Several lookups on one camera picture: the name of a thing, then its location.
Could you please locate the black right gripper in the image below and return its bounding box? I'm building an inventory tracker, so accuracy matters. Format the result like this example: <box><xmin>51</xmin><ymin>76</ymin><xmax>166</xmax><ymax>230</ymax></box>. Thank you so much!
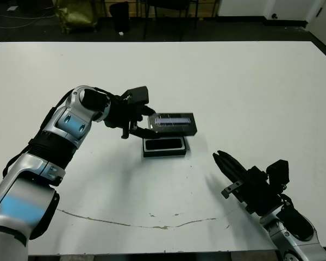
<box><xmin>212</xmin><ymin>151</ymin><xmax>283</xmax><ymax>216</ymax></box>

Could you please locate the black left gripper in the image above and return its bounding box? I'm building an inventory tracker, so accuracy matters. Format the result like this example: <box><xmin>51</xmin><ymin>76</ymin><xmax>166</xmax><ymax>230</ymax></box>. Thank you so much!
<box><xmin>104</xmin><ymin>94</ymin><xmax>160</xmax><ymax>139</ymax></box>

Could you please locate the black box lid with print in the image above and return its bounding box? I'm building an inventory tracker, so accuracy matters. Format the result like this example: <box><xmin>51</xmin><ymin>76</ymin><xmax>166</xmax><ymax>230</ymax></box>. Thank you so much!
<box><xmin>147</xmin><ymin>111</ymin><xmax>198</xmax><ymax>136</ymax></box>

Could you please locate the black box base white insert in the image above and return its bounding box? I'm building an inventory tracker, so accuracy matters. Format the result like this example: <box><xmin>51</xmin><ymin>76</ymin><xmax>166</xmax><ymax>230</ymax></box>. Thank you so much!
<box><xmin>142</xmin><ymin>135</ymin><xmax>191</xmax><ymax>158</ymax></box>

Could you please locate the black bin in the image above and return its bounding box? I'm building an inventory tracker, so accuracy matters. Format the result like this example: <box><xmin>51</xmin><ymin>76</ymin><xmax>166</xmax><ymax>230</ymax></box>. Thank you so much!
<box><xmin>109</xmin><ymin>2</ymin><xmax>130</xmax><ymax>34</ymax></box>

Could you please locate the black office chair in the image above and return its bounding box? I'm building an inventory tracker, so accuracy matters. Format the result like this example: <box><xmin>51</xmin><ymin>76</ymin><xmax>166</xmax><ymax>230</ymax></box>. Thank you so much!
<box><xmin>143</xmin><ymin>0</ymin><xmax>198</xmax><ymax>41</ymax></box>

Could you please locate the yellow-green plastic bag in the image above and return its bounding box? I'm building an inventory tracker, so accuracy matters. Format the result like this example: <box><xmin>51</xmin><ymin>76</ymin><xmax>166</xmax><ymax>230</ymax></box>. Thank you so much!
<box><xmin>55</xmin><ymin>0</ymin><xmax>98</xmax><ymax>35</ymax></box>

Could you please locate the black skirting board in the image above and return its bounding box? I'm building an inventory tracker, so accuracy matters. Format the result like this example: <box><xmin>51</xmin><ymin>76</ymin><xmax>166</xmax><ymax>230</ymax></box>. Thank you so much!
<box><xmin>217</xmin><ymin>15</ymin><xmax>308</xmax><ymax>29</ymax></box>

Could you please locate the white door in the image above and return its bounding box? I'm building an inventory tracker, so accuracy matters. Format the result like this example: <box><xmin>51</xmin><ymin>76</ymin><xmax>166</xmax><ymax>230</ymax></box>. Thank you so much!
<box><xmin>305</xmin><ymin>0</ymin><xmax>326</xmax><ymax>52</ymax></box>

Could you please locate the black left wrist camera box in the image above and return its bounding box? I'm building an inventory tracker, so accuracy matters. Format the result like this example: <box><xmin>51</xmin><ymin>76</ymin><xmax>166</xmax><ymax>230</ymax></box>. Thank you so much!
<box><xmin>120</xmin><ymin>85</ymin><xmax>149</xmax><ymax>105</ymax></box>

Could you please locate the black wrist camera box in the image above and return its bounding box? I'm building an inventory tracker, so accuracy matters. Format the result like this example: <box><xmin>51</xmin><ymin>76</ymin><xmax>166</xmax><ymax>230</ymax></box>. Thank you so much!
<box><xmin>120</xmin><ymin>85</ymin><xmax>149</xmax><ymax>105</ymax></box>
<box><xmin>265</xmin><ymin>159</ymin><xmax>290</xmax><ymax>189</ymax></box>

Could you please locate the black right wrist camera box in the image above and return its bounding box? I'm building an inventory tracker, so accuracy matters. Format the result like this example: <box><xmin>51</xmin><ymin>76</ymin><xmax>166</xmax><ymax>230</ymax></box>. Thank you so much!
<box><xmin>265</xmin><ymin>159</ymin><xmax>290</xmax><ymax>189</ymax></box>

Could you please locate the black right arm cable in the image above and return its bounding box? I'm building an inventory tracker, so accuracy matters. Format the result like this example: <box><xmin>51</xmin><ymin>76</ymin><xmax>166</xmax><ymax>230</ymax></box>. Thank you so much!
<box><xmin>277</xmin><ymin>189</ymin><xmax>294</xmax><ymax>210</ymax></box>

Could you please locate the thin floor cable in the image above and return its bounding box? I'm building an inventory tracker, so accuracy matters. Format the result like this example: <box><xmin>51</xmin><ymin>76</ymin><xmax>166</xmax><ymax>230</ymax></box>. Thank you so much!
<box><xmin>0</xmin><ymin>13</ymin><xmax>57</xmax><ymax>29</ymax></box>

